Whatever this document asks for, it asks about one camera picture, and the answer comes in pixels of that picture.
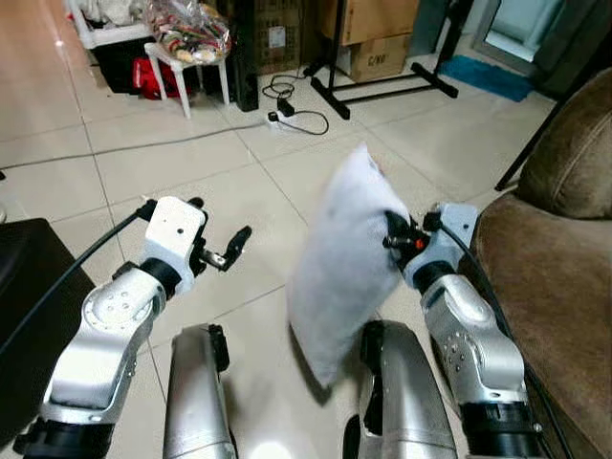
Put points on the white pillow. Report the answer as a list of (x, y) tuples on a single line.
[(344, 258)]

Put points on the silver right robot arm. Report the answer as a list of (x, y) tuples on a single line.
[(473, 344)]

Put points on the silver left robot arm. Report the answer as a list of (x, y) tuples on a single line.
[(100, 335)]

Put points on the black metal floor stand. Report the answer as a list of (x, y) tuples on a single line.
[(382, 89)]

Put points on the brown velvet sofa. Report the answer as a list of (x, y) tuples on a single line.
[(545, 287)]

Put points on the blue floor mat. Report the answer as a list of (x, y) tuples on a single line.
[(486, 78)]

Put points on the white power strip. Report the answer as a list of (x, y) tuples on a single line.
[(284, 120)]

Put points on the red bag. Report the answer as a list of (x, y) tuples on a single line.
[(145, 81)]

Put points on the white plastic stool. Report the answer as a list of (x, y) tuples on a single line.
[(172, 59)]

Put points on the black slanted pole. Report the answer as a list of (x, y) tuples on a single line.
[(526, 148)]

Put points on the silver right robot leg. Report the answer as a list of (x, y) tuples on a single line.
[(406, 402)]

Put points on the tall black speaker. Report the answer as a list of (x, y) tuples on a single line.
[(239, 48)]

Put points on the small printed cardboard box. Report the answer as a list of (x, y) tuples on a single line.
[(380, 59)]

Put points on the clear bag of colourful items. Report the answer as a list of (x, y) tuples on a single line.
[(191, 29)]

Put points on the black low cabinet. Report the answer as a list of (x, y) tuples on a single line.
[(29, 296)]

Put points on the dark labelled carton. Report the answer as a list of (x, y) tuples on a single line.
[(277, 38)]

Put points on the white plastic basket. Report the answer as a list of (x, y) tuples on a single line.
[(105, 29)]

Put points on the large plain cardboard box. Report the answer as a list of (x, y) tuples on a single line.
[(378, 17)]

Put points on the grey framed glass door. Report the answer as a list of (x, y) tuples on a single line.
[(521, 29)]

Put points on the dark grey curtain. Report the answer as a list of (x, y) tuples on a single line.
[(579, 43)]

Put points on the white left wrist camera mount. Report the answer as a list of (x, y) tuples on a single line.
[(172, 229)]

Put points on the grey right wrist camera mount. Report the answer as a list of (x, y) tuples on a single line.
[(449, 234)]

